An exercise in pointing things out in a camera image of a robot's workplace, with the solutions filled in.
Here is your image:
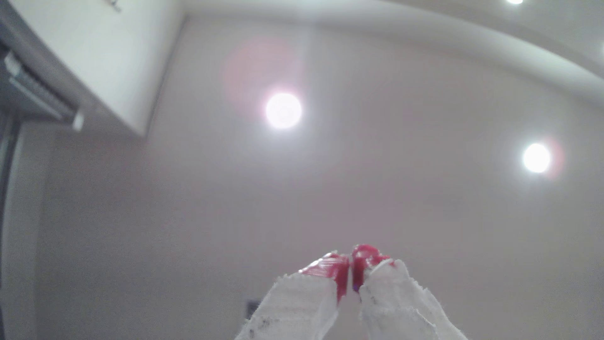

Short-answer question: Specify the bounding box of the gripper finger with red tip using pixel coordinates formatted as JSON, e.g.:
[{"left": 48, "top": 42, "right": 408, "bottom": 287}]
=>
[
  {"left": 234, "top": 252, "right": 350, "bottom": 340},
  {"left": 351, "top": 244, "right": 468, "bottom": 340}
]

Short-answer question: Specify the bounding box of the round ceiling light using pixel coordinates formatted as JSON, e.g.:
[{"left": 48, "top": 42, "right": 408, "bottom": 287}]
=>
[
  {"left": 264, "top": 92, "right": 303, "bottom": 131},
  {"left": 521, "top": 142, "right": 553, "bottom": 174}
]

